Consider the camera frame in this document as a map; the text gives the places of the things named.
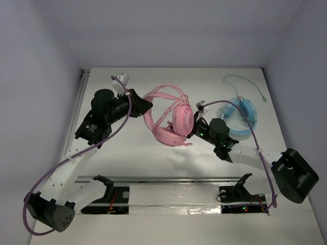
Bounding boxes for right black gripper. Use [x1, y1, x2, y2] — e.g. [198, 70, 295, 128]
[171, 111, 219, 146]

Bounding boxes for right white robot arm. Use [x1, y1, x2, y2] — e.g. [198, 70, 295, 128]
[188, 112, 319, 204]

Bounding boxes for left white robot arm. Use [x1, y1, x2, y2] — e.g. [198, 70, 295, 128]
[22, 89, 153, 236]

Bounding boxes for blue headphones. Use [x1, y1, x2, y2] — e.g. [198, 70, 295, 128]
[219, 97, 258, 136]

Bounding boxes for white foam block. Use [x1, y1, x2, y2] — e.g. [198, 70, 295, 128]
[128, 184, 221, 215]

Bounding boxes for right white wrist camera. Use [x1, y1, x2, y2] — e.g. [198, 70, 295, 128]
[196, 100, 208, 116]

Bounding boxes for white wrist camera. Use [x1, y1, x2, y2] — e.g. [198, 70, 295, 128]
[196, 100, 208, 116]
[112, 72, 130, 96]

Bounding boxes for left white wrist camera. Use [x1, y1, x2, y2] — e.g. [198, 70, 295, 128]
[112, 72, 130, 96]

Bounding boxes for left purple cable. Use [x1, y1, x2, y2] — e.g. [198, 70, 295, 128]
[22, 75, 133, 236]

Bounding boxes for purple cable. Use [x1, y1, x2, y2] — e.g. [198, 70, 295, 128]
[204, 100, 278, 210]
[22, 75, 133, 236]

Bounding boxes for aluminium rail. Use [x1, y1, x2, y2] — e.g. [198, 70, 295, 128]
[77, 67, 275, 194]

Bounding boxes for green headphone cable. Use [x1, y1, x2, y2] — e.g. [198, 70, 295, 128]
[223, 74, 268, 103]

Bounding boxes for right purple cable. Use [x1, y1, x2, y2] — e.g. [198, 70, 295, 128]
[204, 100, 278, 210]

